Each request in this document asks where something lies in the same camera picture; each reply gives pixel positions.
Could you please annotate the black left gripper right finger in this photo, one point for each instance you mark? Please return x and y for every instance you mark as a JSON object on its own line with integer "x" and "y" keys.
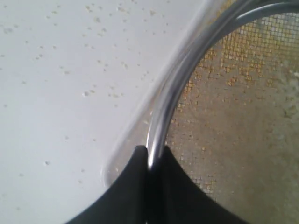
{"x": 173, "y": 198}

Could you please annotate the round steel mesh sieve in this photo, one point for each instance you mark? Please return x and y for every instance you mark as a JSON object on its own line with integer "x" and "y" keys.
{"x": 222, "y": 114}

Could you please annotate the white rectangular tray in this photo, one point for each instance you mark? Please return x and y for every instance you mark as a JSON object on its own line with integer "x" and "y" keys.
{"x": 204, "y": 12}

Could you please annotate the grain mixture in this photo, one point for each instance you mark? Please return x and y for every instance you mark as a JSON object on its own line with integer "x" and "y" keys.
{"x": 288, "y": 79}

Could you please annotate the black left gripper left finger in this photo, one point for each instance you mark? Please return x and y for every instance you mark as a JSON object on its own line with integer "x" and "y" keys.
{"x": 124, "y": 201}

